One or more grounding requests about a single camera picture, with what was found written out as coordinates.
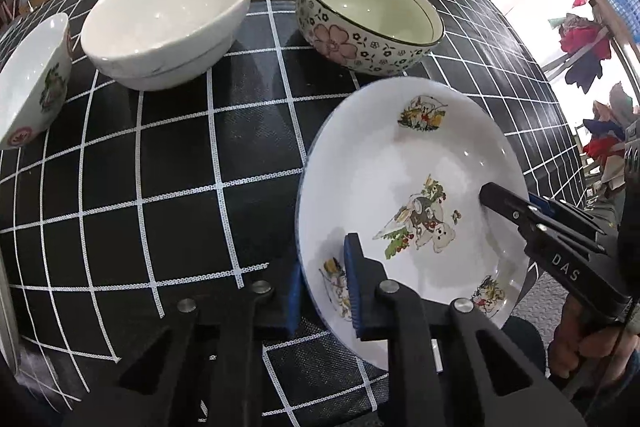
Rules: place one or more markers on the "white cartoon print plate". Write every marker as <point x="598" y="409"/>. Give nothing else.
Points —
<point x="430" y="167"/>

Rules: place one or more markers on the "floral pattern bowl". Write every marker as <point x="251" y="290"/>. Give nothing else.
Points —
<point x="370" y="7"/>

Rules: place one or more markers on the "dark hanging cloth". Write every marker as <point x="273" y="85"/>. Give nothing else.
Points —
<point x="585" y="72"/>

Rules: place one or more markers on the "black white checked tablecloth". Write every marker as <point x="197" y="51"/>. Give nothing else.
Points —
<point x="175" y="187"/>

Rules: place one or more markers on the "large plain white bowl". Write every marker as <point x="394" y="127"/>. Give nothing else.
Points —
<point x="160" y="7"/>

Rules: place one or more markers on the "red hanging cloth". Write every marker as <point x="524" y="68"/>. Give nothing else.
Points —
<point x="585" y="39"/>

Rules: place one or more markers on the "person's right hand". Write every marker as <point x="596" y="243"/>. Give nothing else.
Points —
<point x="575" y="352"/>

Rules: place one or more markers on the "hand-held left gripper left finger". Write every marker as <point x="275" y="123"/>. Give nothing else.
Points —
<point x="295" y="307"/>

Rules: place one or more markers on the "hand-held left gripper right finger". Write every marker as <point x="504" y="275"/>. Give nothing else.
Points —
<point x="354" y="287"/>

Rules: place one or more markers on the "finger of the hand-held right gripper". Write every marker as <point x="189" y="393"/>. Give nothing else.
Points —
<point x="505" y="202"/>
<point x="550" y="206"/>

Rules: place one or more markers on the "white bowl with red print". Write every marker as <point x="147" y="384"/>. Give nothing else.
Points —
<point x="25" y="77"/>

